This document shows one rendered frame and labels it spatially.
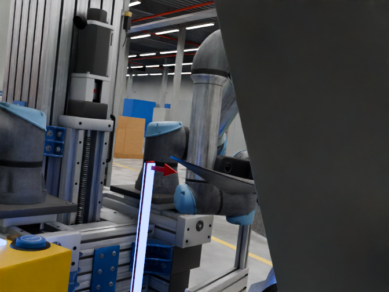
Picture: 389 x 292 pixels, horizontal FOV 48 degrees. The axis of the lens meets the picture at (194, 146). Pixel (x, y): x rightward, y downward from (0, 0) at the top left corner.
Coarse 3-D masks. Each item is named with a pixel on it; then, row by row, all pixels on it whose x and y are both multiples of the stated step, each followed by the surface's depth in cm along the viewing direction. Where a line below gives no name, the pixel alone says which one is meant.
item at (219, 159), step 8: (216, 160) 97; (224, 160) 96; (232, 160) 97; (240, 160) 99; (248, 160) 100; (216, 168) 96; (224, 168) 96; (232, 168) 97; (240, 168) 99; (240, 176) 100
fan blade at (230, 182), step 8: (176, 160) 71; (184, 160) 69; (192, 168) 75; (200, 168) 68; (200, 176) 81; (208, 176) 79; (216, 176) 76; (224, 176) 67; (232, 176) 68; (216, 184) 84; (224, 184) 82; (232, 184) 81; (240, 184) 79; (248, 184) 66; (232, 192) 86; (240, 192) 85; (248, 192) 84
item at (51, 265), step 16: (0, 256) 57; (16, 256) 58; (32, 256) 58; (48, 256) 60; (64, 256) 62; (0, 272) 53; (16, 272) 55; (32, 272) 58; (48, 272) 60; (64, 272) 62; (0, 288) 54; (16, 288) 56; (32, 288) 58; (48, 288) 60; (64, 288) 63
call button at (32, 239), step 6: (18, 240) 62; (24, 240) 61; (30, 240) 62; (36, 240) 62; (42, 240) 62; (18, 246) 61; (24, 246) 61; (30, 246) 61; (36, 246) 61; (42, 246) 62
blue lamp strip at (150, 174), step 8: (152, 176) 84; (152, 184) 84; (144, 192) 82; (144, 200) 82; (144, 208) 83; (144, 216) 83; (144, 224) 83; (144, 232) 84; (144, 240) 84; (144, 248) 84; (144, 256) 85; (136, 272) 83; (136, 280) 83; (136, 288) 84
